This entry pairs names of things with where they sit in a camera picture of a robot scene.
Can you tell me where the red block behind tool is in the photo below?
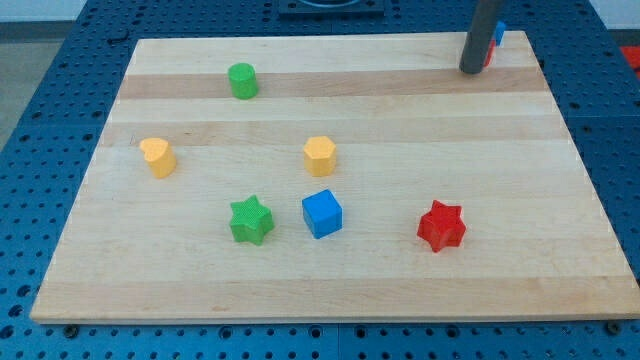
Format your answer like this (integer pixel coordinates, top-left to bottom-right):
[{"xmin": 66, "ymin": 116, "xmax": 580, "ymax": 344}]
[{"xmin": 483, "ymin": 38, "xmax": 496, "ymax": 68}]

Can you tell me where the green star block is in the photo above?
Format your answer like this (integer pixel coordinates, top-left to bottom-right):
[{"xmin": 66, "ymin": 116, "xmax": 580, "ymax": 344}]
[{"xmin": 229, "ymin": 195, "xmax": 275, "ymax": 246}]

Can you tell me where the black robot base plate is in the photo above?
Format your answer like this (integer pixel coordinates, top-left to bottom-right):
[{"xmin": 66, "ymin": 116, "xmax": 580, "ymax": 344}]
[{"xmin": 275, "ymin": 0, "xmax": 385, "ymax": 18}]

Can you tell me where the red star block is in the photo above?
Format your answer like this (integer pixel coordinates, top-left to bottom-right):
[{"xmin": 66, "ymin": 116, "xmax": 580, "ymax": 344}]
[{"xmin": 417, "ymin": 200, "xmax": 466, "ymax": 253}]

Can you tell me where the yellow hexagon block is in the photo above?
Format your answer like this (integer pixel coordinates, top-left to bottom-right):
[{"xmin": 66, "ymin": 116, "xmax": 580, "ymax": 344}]
[{"xmin": 303, "ymin": 136, "xmax": 337, "ymax": 177}]

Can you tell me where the green cylinder block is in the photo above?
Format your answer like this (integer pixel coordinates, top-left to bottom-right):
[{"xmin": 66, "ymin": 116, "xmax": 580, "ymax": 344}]
[{"xmin": 227, "ymin": 63, "xmax": 259, "ymax": 100}]

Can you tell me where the yellow heart block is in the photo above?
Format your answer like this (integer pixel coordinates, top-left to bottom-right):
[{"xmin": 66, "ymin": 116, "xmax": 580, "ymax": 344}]
[{"xmin": 139, "ymin": 138, "xmax": 177, "ymax": 179}]

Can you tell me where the blue block behind tool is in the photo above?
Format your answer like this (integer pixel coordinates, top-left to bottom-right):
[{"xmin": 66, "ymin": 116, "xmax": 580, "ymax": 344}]
[{"xmin": 494, "ymin": 20, "xmax": 507, "ymax": 47}]

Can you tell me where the blue cube block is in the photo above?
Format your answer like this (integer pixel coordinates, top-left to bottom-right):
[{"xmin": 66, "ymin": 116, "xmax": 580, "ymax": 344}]
[{"xmin": 301, "ymin": 189, "xmax": 343, "ymax": 239}]

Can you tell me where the light wooden board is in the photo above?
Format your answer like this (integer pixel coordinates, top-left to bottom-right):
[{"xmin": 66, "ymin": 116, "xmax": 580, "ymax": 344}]
[{"xmin": 31, "ymin": 31, "xmax": 639, "ymax": 325}]

